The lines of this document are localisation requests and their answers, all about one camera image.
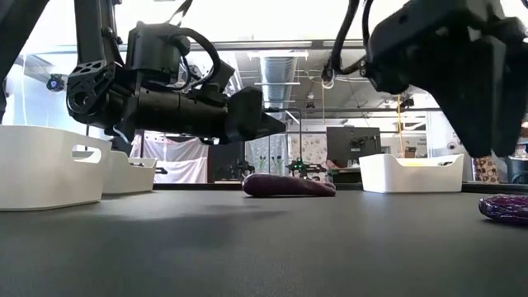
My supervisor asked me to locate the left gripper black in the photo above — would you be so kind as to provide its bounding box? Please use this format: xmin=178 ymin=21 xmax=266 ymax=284
xmin=118 ymin=84 xmax=287 ymax=144

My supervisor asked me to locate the dark purple pouch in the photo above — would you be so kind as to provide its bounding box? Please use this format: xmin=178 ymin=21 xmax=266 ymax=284
xmin=242 ymin=172 xmax=337 ymax=199

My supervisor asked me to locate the purple eggplant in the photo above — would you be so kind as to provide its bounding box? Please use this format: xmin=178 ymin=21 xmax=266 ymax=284
xmin=478 ymin=193 xmax=528 ymax=226

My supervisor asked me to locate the white patterned curtain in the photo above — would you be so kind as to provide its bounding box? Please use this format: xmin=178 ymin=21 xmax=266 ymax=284
xmin=246 ymin=134 xmax=330 ymax=177

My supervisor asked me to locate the black panel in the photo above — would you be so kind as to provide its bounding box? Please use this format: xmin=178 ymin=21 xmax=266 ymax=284
xmin=208 ymin=142 xmax=247 ymax=182

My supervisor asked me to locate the brown circle patterned curtain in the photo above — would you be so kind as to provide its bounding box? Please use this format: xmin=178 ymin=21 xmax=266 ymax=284
xmin=473 ymin=155 xmax=502 ymax=185

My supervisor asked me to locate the black bin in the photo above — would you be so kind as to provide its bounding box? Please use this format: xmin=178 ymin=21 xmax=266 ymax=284
xmin=506 ymin=156 xmax=528 ymax=186

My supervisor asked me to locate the white ceiling light fixture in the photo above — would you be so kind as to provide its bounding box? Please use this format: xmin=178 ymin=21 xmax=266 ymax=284
xmin=247 ymin=49 xmax=309 ymax=59

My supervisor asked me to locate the black monitor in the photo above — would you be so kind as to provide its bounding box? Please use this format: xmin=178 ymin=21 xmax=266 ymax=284
xmin=325 ymin=126 xmax=383 ymax=163

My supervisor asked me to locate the black hanging device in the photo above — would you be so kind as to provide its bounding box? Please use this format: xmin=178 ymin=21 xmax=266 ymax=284
xmin=398 ymin=94 xmax=416 ymax=113

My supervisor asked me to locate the white cloth sheet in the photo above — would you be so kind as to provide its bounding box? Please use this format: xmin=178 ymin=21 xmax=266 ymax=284
xmin=130 ymin=134 xmax=210 ymax=185

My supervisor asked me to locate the white plastic basket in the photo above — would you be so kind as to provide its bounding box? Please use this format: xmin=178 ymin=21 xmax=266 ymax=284
xmin=0 ymin=125 xmax=112 ymax=212
xmin=358 ymin=153 xmax=465 ymax=194
xmin=101 ymin=150 xmax=158 ymax=196

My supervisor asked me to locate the silver ventilation duct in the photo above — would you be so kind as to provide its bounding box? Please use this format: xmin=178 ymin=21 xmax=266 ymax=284
xmin=258 ymin=55 xmax=299 ymax=111

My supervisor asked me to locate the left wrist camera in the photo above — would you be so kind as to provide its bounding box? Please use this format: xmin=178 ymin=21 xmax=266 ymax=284
xmin=204 ymin=59 xmax=237 ymax=95

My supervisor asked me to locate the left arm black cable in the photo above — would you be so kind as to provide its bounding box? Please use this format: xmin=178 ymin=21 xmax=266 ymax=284
xmin=166 ymin=0 xmax=195 ymax=26
xmin=168 ymin=26 xmax=223 ymax=91

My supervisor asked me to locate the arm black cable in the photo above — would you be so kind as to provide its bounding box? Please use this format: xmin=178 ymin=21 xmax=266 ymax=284
xmin=168 ymin=26 xmax=223 ymax=91
xmin=166 ymin=0 xmax=195 ymax=26
xmin=328 ymin=0 xmax=369 ymax=78
xmin=361 ymin=0 xmax=373 ymax=46

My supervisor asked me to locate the black table edge rail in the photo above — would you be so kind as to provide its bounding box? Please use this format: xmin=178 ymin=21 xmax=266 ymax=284
xmin=153 ymin=182 xmax=528 ymax=195

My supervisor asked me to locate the yellow cable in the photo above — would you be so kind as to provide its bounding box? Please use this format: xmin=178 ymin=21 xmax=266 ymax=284
xmin=395 ymin=94 xmax=406 ymax=158

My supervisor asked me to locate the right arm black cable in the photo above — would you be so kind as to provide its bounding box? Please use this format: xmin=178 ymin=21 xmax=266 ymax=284
xmin=361 ymin=0 xmax=373 ymax=46
xmin=328 ymin=0 xmax=369 ymax=78

